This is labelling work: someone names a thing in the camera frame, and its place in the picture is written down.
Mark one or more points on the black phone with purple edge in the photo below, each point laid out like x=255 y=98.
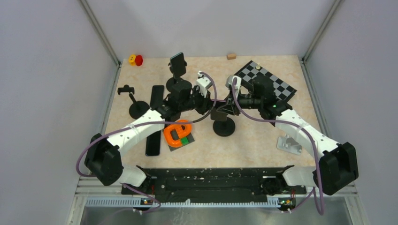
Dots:
x=216 y=115

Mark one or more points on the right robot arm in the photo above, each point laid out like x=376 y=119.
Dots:
x=335 y=163

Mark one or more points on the black phone stand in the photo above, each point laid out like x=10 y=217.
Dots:
x=174 y=84
x=224 y=128
x=137 y=108

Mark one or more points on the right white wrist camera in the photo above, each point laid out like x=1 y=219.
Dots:
x=233 y=83

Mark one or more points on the teal edged black phone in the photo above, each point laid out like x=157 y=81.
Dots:
x=177 y=65

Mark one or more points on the black phone upper left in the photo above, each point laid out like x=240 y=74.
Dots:
x=156 y=96

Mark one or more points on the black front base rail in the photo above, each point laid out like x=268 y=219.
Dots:
x=216 y=185

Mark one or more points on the small wooden block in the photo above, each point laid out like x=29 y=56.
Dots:
x=231 y=56

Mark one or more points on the yellow toy block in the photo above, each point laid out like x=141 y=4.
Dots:
x=132 y=59

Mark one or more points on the black grey chessboard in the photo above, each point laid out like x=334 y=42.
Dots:
x=248 y=72

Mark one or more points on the black phone lower left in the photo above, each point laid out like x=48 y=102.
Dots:
x=153 y=144

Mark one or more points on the green building brick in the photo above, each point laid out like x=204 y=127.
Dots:
x=184 y=141

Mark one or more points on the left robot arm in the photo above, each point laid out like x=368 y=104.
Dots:
x=104 y=153

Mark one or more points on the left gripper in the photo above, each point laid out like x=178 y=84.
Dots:
x=205 y=102

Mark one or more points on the orange plastic ring toy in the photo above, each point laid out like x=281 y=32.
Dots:
x=182 y=130

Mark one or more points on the red toy block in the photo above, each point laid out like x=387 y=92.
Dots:
x=138 y=60

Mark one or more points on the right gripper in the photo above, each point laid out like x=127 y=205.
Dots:
x=232 y=102

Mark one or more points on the white plastic phone holder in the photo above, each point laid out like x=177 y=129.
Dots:
x=288 y=144

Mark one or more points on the grey building baseplate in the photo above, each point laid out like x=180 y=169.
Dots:
x=189 y=139

